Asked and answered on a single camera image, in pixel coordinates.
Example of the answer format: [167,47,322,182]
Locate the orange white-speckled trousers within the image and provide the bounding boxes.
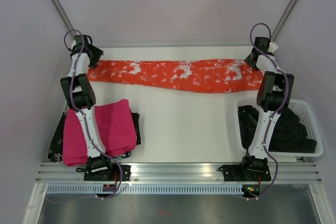
[88,59,263,93]

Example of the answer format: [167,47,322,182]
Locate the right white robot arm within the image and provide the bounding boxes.
[239,37,295,180]

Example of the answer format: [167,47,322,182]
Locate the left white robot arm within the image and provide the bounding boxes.
[60,30,114,180]

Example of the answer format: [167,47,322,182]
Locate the folded magenta trousers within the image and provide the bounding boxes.
[62,99,137,166]

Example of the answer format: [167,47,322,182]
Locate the folded black patterned trousers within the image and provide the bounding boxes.
[47,112,141,163]

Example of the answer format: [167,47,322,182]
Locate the white plastic basket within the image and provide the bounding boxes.
[233,97,324,157]

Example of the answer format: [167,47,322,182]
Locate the black clothes in basket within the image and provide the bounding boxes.
[238,105,317,153]

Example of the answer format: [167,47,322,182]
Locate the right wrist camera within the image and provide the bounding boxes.
[268,41,279,53]

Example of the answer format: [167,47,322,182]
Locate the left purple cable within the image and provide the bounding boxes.
[64,29,111,164]

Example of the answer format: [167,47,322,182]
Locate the left aluminium frame post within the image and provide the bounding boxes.
[35,0,76,35]

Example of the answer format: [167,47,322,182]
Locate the aluminium frame post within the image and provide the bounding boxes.
[271,0,299,40]
[35,0,76,35]

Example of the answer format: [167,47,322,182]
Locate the right aluminium frame post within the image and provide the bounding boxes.
[271,0,299,40]

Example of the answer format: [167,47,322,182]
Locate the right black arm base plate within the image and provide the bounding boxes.
[218,165,271,182]

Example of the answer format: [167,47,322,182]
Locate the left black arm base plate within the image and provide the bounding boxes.
[83,164,131,182]

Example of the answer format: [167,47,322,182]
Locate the aluminium mounting rail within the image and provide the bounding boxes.
[35,162,322,184]

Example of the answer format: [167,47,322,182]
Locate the white slotted cable duct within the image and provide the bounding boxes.
[47,184,243,195]

